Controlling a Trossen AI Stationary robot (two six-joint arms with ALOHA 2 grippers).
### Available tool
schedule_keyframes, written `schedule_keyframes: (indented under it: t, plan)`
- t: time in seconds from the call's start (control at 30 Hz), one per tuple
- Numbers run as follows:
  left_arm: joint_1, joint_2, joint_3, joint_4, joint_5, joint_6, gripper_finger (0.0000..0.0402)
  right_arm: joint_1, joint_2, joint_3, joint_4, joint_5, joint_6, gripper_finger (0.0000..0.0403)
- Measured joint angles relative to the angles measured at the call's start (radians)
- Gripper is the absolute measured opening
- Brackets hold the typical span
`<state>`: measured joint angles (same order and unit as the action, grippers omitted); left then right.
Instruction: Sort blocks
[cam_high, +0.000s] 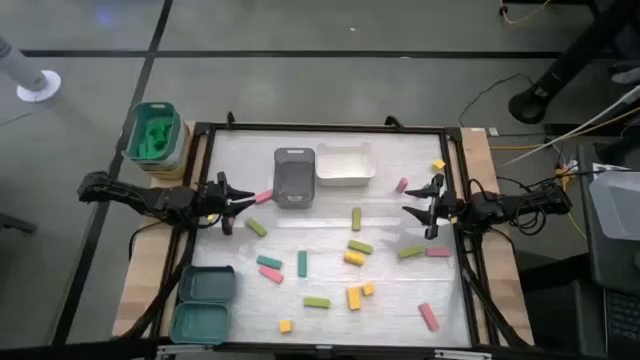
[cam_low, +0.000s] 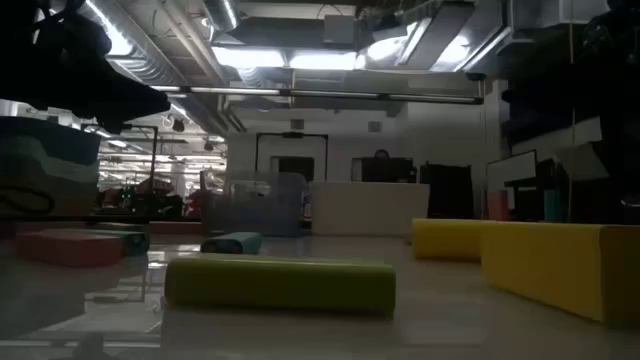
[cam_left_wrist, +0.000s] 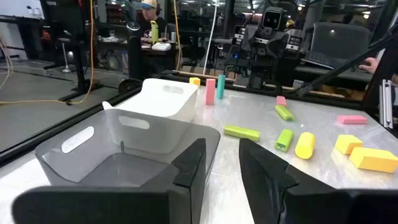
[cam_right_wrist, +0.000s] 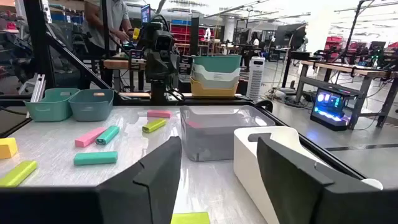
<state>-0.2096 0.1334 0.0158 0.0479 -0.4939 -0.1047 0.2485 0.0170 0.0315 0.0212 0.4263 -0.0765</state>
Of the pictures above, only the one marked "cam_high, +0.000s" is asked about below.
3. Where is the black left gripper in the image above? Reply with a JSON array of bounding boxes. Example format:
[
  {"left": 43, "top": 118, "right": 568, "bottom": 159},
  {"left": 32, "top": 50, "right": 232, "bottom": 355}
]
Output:
[{"left": 202, "top": 171, "right": 256, "bottom": 237}]

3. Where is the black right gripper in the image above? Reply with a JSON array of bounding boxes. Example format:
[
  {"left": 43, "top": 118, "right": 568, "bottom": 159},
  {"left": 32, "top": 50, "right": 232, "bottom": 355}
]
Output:
[{"left": 401, "top": 173, "right": 459, "bottom": 240}]

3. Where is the pile of green blocks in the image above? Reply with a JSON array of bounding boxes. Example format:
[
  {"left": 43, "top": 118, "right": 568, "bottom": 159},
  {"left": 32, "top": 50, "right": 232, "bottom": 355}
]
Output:
[{"left": 137, "top": 117, "right": 174, "bottom": 159}]

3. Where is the grey plastic bin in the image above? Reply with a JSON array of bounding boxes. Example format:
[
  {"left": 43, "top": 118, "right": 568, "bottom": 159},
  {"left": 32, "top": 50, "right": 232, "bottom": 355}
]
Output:
[{"left": 272, "top": 146, "right": 317, "bottom": 210}]

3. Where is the yellow stacked bin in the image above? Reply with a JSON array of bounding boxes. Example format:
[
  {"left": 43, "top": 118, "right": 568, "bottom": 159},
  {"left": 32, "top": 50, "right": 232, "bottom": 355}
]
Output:
[{"left": 144, "top": 119, "right": 193, "bottom": 182}]

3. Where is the white plastic bin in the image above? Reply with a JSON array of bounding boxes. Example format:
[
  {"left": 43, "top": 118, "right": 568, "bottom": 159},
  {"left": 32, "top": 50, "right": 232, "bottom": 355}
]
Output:
[{"left": 315, "top": 142, "right": 377, "bottom": 188}]

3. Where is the teal plastic bin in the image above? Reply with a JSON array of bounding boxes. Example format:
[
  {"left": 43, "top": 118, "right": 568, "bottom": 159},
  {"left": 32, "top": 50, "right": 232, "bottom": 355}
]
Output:
[
  {"left": 178, "top": 264, "right": 238, "bottom": 305},
  {"left": 169, "top": 301, "right": 232, "bottom": 346}
]

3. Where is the teal stacked bin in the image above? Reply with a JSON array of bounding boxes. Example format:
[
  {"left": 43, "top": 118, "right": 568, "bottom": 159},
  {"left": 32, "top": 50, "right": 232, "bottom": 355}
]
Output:
[{"left": 122, "top": 101, "right": 182, "bottom": 164}]

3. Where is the yellow plug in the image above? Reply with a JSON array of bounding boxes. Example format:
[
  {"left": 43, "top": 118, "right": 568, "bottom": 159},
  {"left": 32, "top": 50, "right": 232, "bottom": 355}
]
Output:
[{"left": 553, "top": 158, "right": 581, "bottom": 184}]

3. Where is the grey plastic container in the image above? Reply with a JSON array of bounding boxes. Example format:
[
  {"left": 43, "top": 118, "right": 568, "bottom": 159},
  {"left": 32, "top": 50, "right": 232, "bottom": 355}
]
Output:
[{"left": 588, "top": 170, "right": 640, "bottom": 242}]

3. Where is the black floor stand foot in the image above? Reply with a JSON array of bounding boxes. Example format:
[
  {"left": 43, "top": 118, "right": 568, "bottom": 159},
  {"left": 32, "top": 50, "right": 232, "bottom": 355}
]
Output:
[{"left": 0, "top": 213, "right": 37, "bottom": 236}]

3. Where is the white pole with round base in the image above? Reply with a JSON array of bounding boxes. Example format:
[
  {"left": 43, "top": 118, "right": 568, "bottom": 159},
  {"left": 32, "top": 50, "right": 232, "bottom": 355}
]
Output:
[{"left": 0, "top": 34, "right": 63, "bottom": 104}]

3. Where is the black keyboard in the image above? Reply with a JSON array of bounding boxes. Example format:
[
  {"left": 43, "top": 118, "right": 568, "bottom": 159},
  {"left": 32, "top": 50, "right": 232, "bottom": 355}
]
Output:
[{"left": 602, "top": 287, "right": 640, "bottom": 360}]

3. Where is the person's foot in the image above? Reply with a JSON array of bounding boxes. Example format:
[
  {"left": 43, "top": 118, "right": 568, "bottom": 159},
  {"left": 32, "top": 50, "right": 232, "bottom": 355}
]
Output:
[{"left": 610, "top": 63, "right": 640, "bottom": 85}]

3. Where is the black metal table frame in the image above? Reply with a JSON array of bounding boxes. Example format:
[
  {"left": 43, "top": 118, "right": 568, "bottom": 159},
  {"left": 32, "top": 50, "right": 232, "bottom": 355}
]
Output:
[{"left": 149, "top": 112, "right": 536, "bottom": 351}]

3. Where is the yellow cable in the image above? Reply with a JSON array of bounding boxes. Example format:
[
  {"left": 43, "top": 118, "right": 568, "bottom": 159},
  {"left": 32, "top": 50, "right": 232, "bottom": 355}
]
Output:
[
  {"left": 489, "top": 105, "right": 640, "bottom": 152},
  {"left": 498, "top": 0, "right": 552, "bottom": 26}
]

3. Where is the black pedestal stand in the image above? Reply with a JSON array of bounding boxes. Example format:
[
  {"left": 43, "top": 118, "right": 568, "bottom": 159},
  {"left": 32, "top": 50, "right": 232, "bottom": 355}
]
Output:
[{"left": 507, "top": 0, "right": 640, "bottom": 126}]

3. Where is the black floor cable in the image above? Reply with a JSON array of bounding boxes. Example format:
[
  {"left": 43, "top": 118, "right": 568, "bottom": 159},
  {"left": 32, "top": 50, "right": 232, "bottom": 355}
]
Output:
[{"left": 457, "top": 72, "right": 535, "bottom": 129}]

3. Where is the white cable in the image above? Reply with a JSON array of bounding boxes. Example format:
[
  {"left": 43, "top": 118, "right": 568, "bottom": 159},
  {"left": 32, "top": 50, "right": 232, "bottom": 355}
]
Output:
[{"left": 497, "top": 83, "right": 640, "bottom": 170}]

